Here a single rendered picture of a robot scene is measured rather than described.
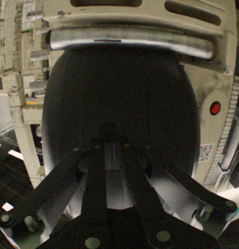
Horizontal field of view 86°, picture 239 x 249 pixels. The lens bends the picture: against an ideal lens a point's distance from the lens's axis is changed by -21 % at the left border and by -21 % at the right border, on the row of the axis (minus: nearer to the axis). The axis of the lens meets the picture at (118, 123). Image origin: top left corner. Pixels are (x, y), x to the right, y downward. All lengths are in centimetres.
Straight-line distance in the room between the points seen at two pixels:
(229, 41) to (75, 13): 29
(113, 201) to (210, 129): 38
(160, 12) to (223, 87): 31
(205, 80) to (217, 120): 14
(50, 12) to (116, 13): 11
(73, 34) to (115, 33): 7
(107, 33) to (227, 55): 24
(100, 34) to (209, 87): 32
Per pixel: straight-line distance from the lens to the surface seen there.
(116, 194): 26
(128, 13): 28
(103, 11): 28
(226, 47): 36
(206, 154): 58
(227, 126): 60
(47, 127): 27
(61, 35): 31
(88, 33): 30
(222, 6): 39
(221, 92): 51
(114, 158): 15
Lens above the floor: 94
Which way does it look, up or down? 24 degrees up
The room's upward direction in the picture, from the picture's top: 179 degrees counter-clockwise
